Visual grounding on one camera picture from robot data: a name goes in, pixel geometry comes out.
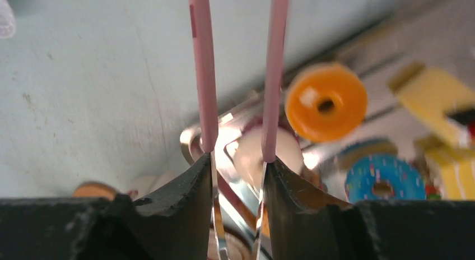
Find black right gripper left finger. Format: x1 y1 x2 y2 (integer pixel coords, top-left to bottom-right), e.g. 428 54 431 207
1 154 212 259

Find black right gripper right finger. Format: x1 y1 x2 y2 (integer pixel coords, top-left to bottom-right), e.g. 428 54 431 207
263 160 474 259

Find pink-tipped metal tongs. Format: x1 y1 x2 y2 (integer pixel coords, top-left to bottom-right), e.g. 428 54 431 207
189 0 289 259

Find orange glazed donut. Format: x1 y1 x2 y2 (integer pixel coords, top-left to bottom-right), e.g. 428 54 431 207
285 63 368 142

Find white glazed donut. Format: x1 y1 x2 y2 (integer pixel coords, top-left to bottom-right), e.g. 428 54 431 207
233 127 304 190

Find small wooden coaster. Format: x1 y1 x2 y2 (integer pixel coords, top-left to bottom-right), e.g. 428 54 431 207
73 182 118 200

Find blue sprinkled donut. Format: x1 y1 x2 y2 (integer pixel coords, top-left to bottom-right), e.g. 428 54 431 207
334 138 427 203

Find yellow layered cake slice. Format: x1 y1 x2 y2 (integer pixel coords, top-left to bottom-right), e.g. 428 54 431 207
414 135 474 201

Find yellow swirl roll cake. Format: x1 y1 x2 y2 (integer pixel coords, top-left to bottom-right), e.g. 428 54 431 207
388 62 474 148

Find stainless steel tray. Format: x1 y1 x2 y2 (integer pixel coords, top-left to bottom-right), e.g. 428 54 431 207
180 0 475 260

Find white three-tier dessert stand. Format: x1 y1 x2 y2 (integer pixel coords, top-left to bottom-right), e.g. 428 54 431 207
0 0 17 39

